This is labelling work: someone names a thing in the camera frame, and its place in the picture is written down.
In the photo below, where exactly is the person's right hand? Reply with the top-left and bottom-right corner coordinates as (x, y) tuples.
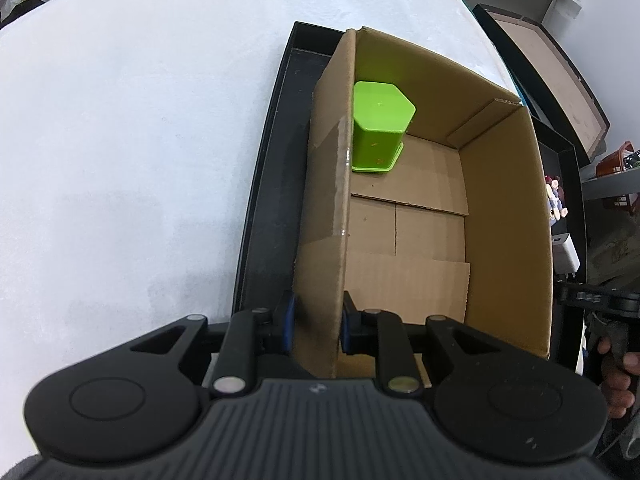
(597, 336), (640, 418)

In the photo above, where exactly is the brown-haired doll figurine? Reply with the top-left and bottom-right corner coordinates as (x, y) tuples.
(544, 175), (568, 223)

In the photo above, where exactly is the green hexagonal container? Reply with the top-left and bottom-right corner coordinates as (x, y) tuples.
(351, 81), (417, 174)

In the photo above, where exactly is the brown cardboard box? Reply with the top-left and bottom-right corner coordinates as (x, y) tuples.
(292, 26), (555, 380)

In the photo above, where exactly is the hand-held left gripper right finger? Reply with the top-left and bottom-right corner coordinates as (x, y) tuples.
(340, 290), (506, 395)

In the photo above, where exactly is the black shallow tray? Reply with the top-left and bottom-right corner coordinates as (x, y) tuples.
(232, 21), (588, 376)

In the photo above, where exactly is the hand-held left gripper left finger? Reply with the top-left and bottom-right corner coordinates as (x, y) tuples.
(129, 292), (297, 396)

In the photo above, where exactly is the brown basket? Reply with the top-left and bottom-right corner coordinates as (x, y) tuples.
(595, 142), (640, 177)

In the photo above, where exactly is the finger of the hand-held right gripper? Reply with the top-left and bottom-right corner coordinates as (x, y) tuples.
(559, 284), (640, 317)

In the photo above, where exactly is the black lid with brown inside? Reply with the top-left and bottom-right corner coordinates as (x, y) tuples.
(472, 4), (612, 166)

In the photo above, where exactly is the white charger adapter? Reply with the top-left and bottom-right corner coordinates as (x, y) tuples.
(550, 232), (581, 278)

